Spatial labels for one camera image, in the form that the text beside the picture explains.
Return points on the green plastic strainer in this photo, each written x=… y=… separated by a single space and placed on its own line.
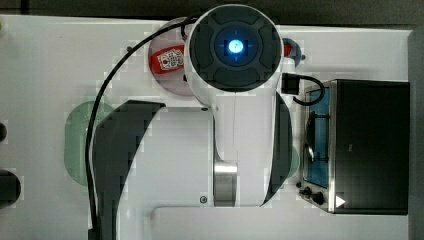
x=76 y=126

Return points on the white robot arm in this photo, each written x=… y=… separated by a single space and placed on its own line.
x=233 y=150

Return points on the pink round plate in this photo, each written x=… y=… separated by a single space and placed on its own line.
x=174 y=82

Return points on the red ketchup bottle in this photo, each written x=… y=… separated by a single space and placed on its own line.
x=167 y=59

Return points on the blue bowl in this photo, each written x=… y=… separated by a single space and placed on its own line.
x=292 y=50

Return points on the black toaster oven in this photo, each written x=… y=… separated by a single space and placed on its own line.
x=355 y=147

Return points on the black round object upper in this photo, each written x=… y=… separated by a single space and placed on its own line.
x=3 y=132

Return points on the black round object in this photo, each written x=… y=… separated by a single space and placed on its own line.
x=3 y=132
x=10 y=188

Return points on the black round object lower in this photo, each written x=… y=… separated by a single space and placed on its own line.
x=10 y=188

